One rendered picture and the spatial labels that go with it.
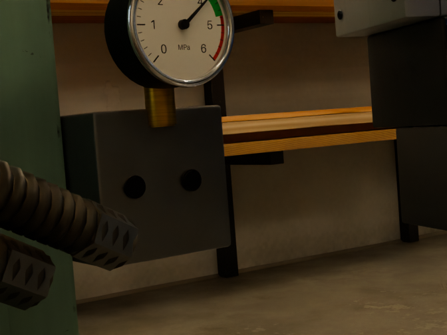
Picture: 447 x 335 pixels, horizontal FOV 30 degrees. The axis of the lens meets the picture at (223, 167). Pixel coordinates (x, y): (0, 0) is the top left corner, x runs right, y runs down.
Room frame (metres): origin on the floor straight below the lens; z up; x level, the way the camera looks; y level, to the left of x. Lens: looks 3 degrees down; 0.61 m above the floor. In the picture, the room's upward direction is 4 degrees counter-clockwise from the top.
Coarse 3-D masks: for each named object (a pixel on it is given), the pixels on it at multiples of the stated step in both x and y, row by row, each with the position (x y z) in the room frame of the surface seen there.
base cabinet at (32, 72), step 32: (0, 0) 0.43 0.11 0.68; (32, 0) 0.44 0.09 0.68; (0, 32) 0.43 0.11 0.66; (32, 32) 0.44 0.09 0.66; (0, 64) 0.43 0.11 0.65; (32, 64) 0.44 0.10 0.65; (0, 96) 0.43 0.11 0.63; (32, 96) 0.44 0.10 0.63; (0, 128) 0.43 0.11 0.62; (32, 128) 0.44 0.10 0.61; (32, 160) 0.44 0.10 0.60; (64, 256) 0.44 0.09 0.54; (64, 288) 0.44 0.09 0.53; (0, 320) 0.42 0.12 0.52; (32, 320) 0.43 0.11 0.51; (64, 320) 0.44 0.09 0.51
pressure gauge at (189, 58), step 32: (128, 0) 0.41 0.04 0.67; (160, 0) 0.41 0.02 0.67; (192, 0) 0.42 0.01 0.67; (224, 0) 0.43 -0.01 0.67; (128, 32) 0.40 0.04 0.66; (160, 32) 0.41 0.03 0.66; (192, 32) 0.42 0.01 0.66; (224, 32) 0.44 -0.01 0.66; (128, 64) 0.42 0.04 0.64; (160, 64) 0.41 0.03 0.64; (192, 64) 0.42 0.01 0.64; (224, 64) 0.43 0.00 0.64; (160, 96) 0.43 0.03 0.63
